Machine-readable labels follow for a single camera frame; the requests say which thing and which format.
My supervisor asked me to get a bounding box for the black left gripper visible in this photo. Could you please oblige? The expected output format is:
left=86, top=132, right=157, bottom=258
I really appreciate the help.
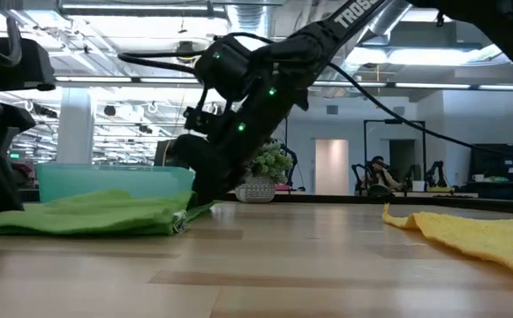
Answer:
left=0, top=37, right=57, bottom=215

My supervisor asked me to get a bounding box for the yellow microfiber towel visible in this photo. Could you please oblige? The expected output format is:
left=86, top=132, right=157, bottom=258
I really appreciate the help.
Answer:
left=381, top=201, right=513, bottom=277

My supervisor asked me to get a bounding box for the pale door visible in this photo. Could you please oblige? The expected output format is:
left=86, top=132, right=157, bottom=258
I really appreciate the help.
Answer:
left=313, top=138, right=351, bottom=196

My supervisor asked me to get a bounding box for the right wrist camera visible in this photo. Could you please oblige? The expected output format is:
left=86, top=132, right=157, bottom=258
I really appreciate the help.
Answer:
left=183, top=104, right=229, bottom=136

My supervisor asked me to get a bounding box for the person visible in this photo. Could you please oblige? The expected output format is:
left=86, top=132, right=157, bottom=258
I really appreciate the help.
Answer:
left=361, top=155, right=406, bottom=193

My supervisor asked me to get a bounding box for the green microfiber towel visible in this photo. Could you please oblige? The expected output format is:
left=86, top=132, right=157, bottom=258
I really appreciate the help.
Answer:
left=0, top=188, right=215, bottom=237

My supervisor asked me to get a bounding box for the teal plastic basket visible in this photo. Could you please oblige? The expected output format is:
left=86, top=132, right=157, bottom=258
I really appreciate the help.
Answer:
left=36, top=163, right=196, bottom=204

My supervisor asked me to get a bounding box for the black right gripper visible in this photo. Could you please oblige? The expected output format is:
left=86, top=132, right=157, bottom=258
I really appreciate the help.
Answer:
left=175, top=82, right=308, bottom=208

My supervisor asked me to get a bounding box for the green plant in patterned pot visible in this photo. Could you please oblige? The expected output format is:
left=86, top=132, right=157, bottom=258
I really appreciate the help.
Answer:
left=233, top=140, right=294, bottom=204

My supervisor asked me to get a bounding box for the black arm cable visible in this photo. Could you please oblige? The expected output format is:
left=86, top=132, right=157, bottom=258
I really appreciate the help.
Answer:
left=117, top=31, right=513, bottom=174
left=4, top=15, right=24, bottom=67

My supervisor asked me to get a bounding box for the silver ventilation duct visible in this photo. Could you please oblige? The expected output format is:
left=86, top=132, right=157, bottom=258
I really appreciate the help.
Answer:
left=368, top=0, right=412, bottom=37
left=225, top=3, right=279, bottom=41

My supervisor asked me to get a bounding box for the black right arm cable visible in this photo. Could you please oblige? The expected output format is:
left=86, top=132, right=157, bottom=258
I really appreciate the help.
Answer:
left=117, top=31, right=513, bottom=174

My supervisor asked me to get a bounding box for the dark cabinet with screen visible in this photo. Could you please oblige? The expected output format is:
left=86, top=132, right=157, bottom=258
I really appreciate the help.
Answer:
left=463, top=142, right=513, bottom=201

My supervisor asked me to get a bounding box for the black stand frame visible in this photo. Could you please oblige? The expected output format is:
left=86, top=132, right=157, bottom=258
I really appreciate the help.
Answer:
left=362, top=117, right=428, bottom=195

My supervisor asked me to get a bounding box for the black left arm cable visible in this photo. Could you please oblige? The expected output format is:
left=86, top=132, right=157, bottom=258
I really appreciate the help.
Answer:
left=4, top=15, right=24, bottom=67

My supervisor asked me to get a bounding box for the black office monitor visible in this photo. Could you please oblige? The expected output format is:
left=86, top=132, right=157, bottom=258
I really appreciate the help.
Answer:
left=153, top=139, right=180, bottom=169

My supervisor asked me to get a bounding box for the long ceiling light bar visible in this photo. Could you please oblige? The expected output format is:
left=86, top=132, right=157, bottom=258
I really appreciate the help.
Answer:
left=55, top=75, right=513, bottom=92

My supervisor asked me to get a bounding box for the black ceiling device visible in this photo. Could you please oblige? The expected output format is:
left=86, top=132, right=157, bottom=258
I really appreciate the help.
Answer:
left=176, top=40, right=198, bottom=56

